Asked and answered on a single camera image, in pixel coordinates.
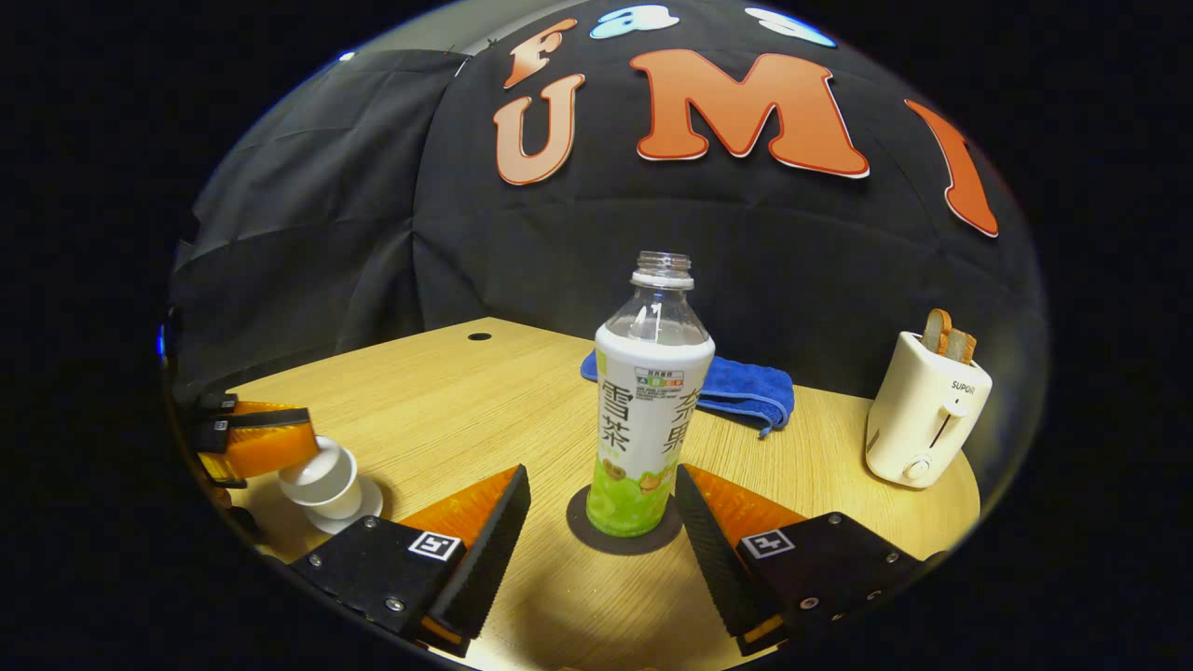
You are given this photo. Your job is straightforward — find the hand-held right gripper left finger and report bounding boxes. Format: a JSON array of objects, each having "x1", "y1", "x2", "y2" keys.
[{"x1": 290, "y1": 463, "x2": 533, "y2": 656}]

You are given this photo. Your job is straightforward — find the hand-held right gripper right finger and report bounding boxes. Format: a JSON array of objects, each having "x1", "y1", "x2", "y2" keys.
[{"x1": 672, "y1": 462, "x2": 934, "y2": 657}]

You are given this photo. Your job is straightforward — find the dark brown round coaster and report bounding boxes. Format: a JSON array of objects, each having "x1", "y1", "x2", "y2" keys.
[{"x1": 565, "y1": 484, "x2": 687, "y2": 558}]

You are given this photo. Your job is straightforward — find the white teacup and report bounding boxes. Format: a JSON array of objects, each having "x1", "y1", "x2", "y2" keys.
[{"x1": 296, "y1": 445, "x2": 364, "y2": 521}]

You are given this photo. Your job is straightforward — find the clear water bottle white label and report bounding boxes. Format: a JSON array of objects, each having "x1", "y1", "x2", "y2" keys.
[{"x1": 584, "y1": 250, "x2": 718, "y2": 540}]

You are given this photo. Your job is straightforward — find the white saucer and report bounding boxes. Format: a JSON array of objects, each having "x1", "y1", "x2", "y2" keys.
[{"x1": 303, "y1": 475, "x2": 385, "y2": 537}]

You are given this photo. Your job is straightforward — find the blue folded towel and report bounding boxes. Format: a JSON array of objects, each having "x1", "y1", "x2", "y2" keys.
[{"x1": 580, "y1": 349, "x2": 796, "y2": 438}]

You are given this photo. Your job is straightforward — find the cream toaster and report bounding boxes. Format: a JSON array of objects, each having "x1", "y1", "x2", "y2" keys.
[{"x1": 864, "y1": 330, "x2": 994, "y2": 490}]

